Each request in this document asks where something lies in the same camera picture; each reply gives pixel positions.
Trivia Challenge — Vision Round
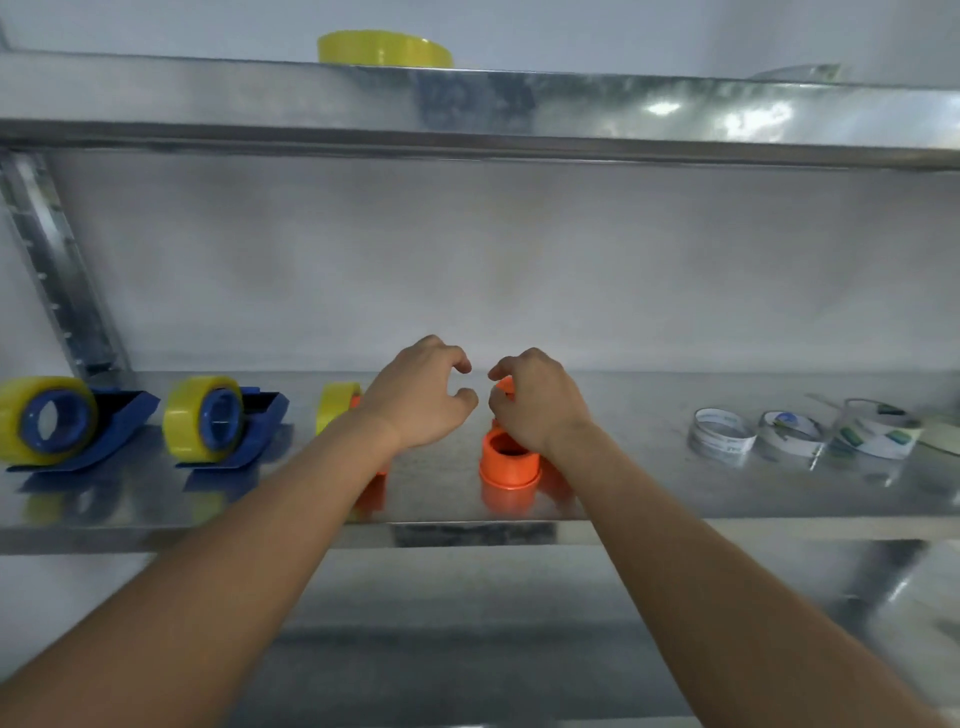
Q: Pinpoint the blue tape dispenser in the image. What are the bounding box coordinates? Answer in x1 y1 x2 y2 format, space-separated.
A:
5 386 162 475
176 386 291 472

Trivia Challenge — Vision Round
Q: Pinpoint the person's left forearm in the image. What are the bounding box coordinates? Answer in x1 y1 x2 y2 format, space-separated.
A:
0 412 403 728

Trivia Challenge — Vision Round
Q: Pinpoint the orange tape dispenser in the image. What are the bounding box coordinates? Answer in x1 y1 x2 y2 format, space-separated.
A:
479 374 543 493
348 393 391 481

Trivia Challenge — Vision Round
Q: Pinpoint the person's left hand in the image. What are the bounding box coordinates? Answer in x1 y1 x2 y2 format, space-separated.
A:
352 335 480 453

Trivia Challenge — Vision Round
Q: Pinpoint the person's right forearm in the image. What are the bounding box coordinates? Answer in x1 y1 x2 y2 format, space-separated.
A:
543 423 939 728

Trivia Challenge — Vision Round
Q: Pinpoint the galvanized metal shelving rack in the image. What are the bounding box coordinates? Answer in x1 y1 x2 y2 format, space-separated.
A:
0 0 960 728

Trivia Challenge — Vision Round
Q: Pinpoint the person's right hand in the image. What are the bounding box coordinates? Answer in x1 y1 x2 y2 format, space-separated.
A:
487 347 595 460

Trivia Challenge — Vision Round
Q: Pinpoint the clear plastic packaging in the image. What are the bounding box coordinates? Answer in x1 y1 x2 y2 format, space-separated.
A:
748 62 854 83

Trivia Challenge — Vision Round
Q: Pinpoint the white tape core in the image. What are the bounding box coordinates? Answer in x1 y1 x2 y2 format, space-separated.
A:
755 410 827 464
687 407 757 461
827 398 925 461

